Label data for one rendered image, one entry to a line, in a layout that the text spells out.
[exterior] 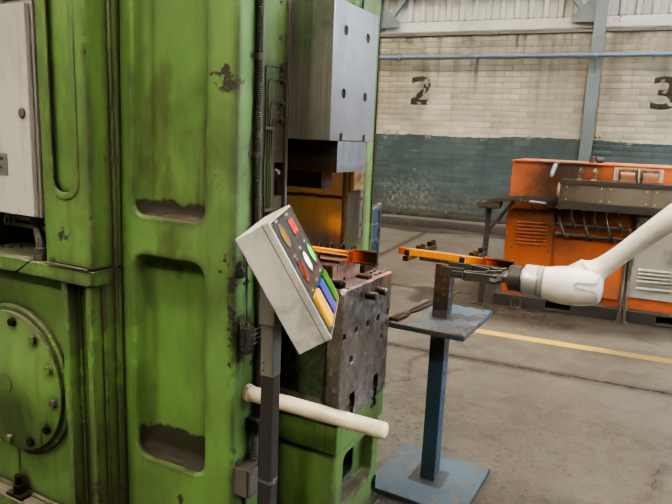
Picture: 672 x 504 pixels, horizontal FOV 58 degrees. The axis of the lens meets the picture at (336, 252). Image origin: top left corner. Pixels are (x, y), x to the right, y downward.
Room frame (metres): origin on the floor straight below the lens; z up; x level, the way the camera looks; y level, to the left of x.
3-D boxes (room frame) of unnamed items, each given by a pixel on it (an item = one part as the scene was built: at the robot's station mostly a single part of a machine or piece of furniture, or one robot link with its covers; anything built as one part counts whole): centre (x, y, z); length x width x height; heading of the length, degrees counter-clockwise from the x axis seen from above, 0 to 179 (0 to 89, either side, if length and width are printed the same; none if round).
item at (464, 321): (2.27, -0.42, 0.70); 0.40 x 0.30 x 0.02; 152
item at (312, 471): (2.07, 0.13, 0.23); 0.55 x 0.37 x 0.47; 62
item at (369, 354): (2.07, 0.13, 0.69); 0.56 x 0.38 x 0.45; 62
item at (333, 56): (2.06, 0.13, 1.56); 0.42 x 0.39 x 0.40; 62
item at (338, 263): (2.02, 0.15, 0.96); 0.42 x 0.20 x 0.09; 62
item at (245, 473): (1.66, 0.23, 0.36); 0.09 x 0.07 x 0.12; 152
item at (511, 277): (1.71, -0.50, 1.00); 0.09 x 0.08 x 0.07; 62
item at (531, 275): (1.68, -0.56, 1.00); 0.09 x 0.06 x 0.09; 152
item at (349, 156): (2.02, 0.15, 1.32); 0.42 x 0.20 x 0.10; 62
